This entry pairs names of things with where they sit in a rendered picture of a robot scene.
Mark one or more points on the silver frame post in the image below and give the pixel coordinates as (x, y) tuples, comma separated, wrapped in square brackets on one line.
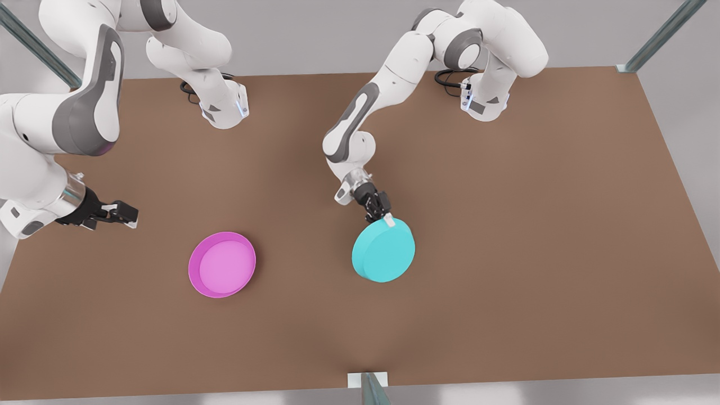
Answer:
[(371, 388), (34, 48), (664, 34)]

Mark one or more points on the pink plate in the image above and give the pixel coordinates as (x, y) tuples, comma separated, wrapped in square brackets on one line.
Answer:
[(221, 264)]

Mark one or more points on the blue plate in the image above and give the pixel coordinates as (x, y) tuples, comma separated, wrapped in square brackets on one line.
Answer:
[(383, 250)]

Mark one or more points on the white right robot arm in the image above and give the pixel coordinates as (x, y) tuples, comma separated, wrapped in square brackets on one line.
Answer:
[(90, 107)]

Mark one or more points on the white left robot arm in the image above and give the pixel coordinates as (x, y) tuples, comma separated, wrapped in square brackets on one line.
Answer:
[(394, 67)]

